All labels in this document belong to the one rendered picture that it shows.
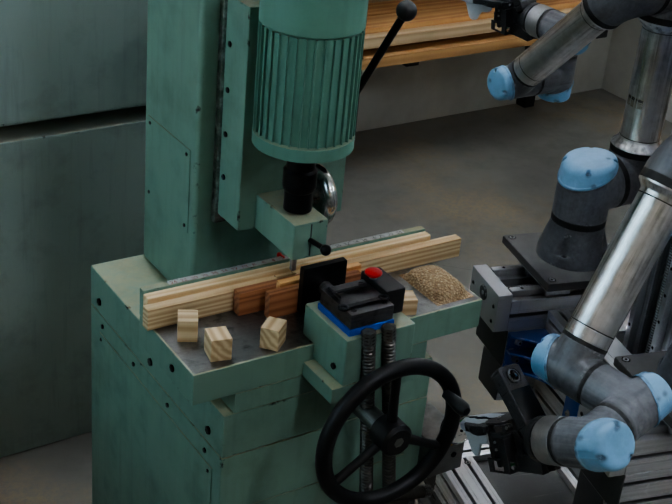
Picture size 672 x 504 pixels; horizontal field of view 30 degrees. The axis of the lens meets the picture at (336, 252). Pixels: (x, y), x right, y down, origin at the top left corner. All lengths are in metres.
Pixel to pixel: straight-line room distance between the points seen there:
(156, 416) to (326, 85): 0.75
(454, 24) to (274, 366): 2.90
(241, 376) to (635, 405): 0.65
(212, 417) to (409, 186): 2.84
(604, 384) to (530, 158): 3.45
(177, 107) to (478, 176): 2.88
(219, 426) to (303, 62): 0.63
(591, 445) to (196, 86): 0.94
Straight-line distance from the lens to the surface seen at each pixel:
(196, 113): 2.26
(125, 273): 2.54
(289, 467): 2.29
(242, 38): 2.15
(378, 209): 4.70
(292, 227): 2.17
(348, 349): 2.07
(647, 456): 2.36
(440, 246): 2.44
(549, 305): 2.70
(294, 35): 2.00
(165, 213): 2.45
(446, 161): 5.17
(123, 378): 2.52
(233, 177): 2.25
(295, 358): 2.15
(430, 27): 4.79
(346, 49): 2.04
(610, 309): 1.95
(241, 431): 2.17
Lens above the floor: 2.05
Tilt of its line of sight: 28 degrees down
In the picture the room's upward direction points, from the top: 6 degrees clockwise
